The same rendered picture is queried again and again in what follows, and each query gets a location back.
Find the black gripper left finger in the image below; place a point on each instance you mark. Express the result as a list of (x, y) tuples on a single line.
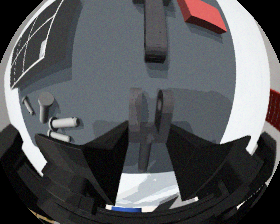
[(102, 167)]

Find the red square block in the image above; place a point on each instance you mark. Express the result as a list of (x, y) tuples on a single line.
[(202, 14)]

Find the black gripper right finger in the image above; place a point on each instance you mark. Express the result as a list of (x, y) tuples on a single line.
[(196, 161)]

